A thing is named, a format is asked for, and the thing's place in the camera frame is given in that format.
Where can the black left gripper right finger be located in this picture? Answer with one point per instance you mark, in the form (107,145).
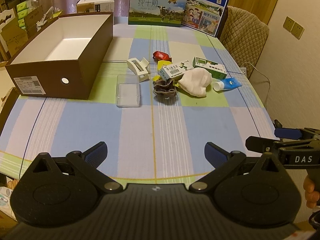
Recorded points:
(256,192)

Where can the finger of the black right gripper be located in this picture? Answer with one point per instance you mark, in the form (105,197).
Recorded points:
(262,145)
(294,133)

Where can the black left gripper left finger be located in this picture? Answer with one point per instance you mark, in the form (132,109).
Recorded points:
(57,191)

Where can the blue cream tube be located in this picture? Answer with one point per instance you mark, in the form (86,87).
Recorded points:
(226,84)

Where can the green white spray medicine box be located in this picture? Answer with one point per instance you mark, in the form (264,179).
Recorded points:
(217,70)

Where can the white sock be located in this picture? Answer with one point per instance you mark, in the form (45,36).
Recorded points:
(195,82)

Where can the dark purple scrunchie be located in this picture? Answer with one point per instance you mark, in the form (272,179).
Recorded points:
(165,89)

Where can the white ointment box with parrot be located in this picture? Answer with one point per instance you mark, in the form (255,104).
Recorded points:
(174,71)

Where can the clear plastic case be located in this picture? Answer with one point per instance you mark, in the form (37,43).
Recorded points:
(127,91)

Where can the yellow snack packet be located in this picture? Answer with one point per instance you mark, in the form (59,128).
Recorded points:
(160,64)

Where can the red snack packet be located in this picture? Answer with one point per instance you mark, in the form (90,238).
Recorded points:
(161,56)

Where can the white hair claw clip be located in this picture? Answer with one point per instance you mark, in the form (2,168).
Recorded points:
(139,68)

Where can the person's right hand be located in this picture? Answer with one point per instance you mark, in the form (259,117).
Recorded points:
(311,195)

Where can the white power strip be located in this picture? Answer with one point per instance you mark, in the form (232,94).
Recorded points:
(244,70)

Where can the checked bed sheet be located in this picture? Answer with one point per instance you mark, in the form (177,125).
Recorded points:
(161,140)

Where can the beige quilted chair cover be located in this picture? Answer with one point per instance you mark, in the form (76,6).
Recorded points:
(244,36)

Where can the brown cardboard shoe box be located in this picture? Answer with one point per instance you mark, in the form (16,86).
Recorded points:
(63,59)

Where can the blue milk carton box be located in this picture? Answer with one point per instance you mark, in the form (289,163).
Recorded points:
(204,15)

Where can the brown cardboard carton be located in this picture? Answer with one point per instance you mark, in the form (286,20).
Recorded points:
(14,32)

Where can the green cow milk carton box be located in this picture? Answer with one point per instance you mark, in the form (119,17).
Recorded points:
(156,12)

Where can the green tissue packs stack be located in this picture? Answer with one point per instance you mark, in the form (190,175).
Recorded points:
(23,9)

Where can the white appliance box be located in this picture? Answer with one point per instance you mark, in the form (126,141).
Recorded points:
(95,6)

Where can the wall sockets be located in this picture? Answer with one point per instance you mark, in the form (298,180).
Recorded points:
(293,27)

